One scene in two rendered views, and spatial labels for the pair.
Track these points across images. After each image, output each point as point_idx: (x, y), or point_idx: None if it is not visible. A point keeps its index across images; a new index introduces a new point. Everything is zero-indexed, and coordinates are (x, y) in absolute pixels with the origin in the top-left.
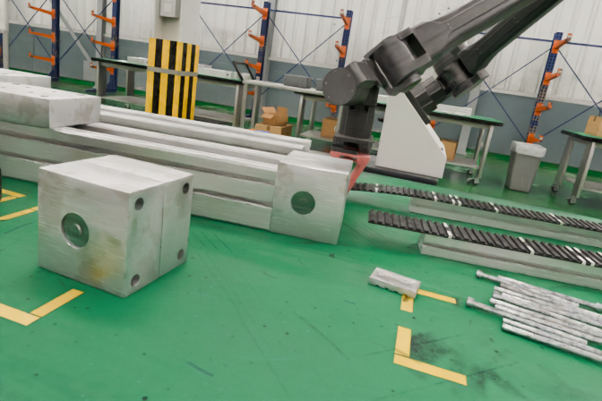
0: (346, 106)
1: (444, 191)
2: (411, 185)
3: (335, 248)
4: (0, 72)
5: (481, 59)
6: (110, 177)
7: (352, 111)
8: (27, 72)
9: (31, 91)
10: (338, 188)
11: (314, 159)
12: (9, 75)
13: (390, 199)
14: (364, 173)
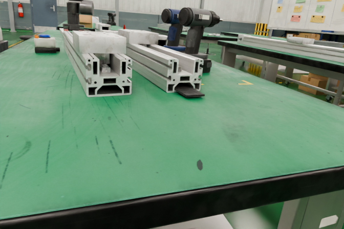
0: (77, 14)
1: (31, 41)
2: (32, 42)
3: None
4: (106, 32)
5: None
6: (163, 35)
7: (79, 16)
8: (77, 31)
9: (139, 30)
10: None
11: (110, 30)
12: (109, 32)
13: (63, 44)
14: (21, 44)
